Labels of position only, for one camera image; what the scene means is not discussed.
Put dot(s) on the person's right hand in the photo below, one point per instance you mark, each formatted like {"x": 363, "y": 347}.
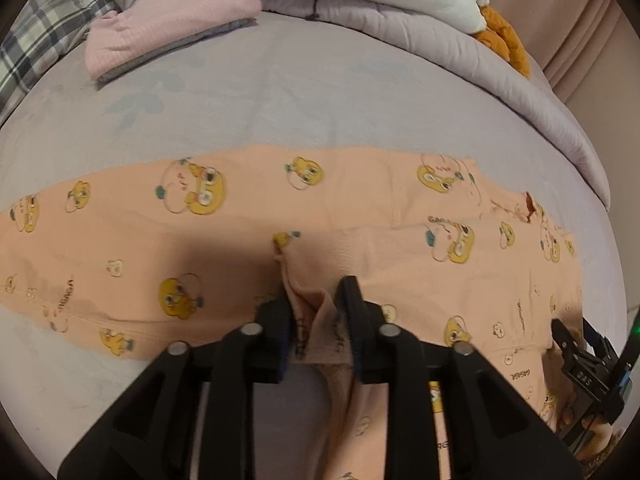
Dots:
{"x": 598, "y": 431}

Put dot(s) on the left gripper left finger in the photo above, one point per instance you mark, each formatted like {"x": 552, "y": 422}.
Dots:
{"x": 190, "y": 413}

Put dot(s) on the folded pink garment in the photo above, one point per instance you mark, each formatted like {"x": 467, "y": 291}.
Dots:
{"x": 120, "y": 41}

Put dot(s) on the peach duck print shirt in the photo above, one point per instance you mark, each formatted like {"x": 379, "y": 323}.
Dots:
{"x": 127, "y": 259}

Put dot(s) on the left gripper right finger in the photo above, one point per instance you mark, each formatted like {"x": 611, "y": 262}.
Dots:
{"x": 492, "y": 432}

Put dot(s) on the lilac folded duvet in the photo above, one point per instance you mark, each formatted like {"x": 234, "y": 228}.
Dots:
{"x": 465, "y": 57}

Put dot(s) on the plaid pillow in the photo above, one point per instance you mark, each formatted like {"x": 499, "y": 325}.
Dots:
{"x": 43, "y": 32}

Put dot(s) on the lilac bed sheet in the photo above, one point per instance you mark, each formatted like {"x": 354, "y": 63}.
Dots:
{"x": 289, "y": 82}

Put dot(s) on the pink curtain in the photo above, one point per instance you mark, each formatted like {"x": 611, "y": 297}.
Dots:
{"x": 564, "y": 37}

